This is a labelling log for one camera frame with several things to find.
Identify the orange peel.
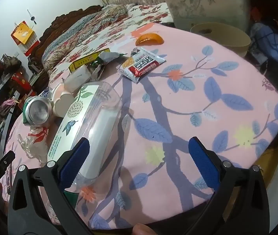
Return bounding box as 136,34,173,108
135,33,164,46

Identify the brown handbag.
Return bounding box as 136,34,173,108
2,54,22,71

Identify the person's right hand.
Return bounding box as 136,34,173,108
133,223,160,235

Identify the patchwork quilt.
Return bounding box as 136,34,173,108
42,4,134,70

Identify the pile of blue clothes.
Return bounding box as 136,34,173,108
249,22,278,66

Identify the red floral bedsheet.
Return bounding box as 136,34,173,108
48,2,176,79

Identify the aluminium can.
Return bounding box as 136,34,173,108
22,96,53,126

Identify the red gift box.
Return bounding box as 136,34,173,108
11,70,33,96

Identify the clear plastic bottle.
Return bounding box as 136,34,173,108
47,81,123,196

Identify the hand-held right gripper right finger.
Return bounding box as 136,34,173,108
188,137,270,235

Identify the carved wooden headboard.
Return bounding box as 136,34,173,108
29,5,104,74

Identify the silver wrapper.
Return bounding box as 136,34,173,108
90,51,125,67

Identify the pink leaf-print blanket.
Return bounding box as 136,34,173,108
7,22,278,230

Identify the yellow red wall calendar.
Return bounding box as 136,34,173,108
11,22,40,56

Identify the beige trash bin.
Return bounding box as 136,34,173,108
190,23,252,57

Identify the red white snack packet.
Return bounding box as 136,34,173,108
118,47,167,84

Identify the clear red-print plastic bag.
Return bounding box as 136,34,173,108
18,126,50,163

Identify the white tissue pack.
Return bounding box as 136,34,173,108
64,67,91,93

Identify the blue-handled clear storage box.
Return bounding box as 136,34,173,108
155,0,252,30

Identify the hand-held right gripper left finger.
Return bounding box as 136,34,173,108
7,137,95,235

